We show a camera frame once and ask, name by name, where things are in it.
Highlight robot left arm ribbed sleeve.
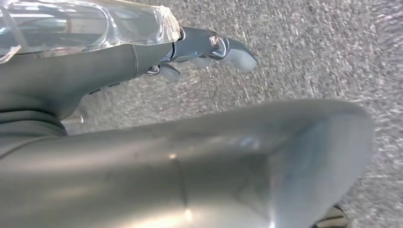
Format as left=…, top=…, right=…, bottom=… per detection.
left=0, top=109, right=68, bottom=157

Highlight black robot left foot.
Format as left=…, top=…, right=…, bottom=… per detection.
left=311, top=205, right=349, bottom=228

